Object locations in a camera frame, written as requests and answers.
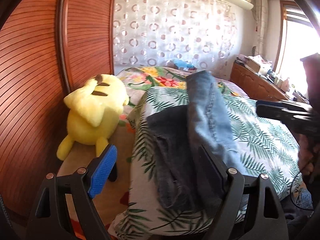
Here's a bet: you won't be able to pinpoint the blue denim pants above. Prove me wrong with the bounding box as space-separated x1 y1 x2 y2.
146 71 247 217

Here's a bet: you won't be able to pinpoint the person's right hand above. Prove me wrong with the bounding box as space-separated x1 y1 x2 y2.
298 134 319 176

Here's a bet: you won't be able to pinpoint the floral bed sheet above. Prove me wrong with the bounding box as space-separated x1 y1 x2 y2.
56 65 249 240

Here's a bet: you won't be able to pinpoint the palm leaf print quilt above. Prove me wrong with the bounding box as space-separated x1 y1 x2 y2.
108 87 302 239

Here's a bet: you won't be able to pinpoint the wooden side cabinet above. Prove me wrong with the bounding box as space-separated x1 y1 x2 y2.
230 62 289 101

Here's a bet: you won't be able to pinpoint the yellow Pikachu plush toy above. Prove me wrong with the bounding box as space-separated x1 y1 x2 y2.
56 74 129 161

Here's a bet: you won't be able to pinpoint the clutter on cabinet top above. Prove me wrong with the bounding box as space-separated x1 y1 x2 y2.
234 54 308 103

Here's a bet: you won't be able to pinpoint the wooden framed window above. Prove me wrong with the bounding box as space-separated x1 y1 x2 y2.
275 1 319 97

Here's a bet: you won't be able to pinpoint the person's dark clothed body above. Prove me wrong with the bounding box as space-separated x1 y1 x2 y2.
281 54 319 239

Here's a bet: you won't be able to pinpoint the wooden slatted wardrobe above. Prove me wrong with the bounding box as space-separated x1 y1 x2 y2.
1 0 114 220

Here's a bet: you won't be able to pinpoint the white circle pattern curtain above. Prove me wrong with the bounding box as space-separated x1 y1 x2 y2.
113 0 238 79

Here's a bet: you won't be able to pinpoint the black cable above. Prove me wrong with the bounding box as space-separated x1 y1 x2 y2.
289 172 315 212

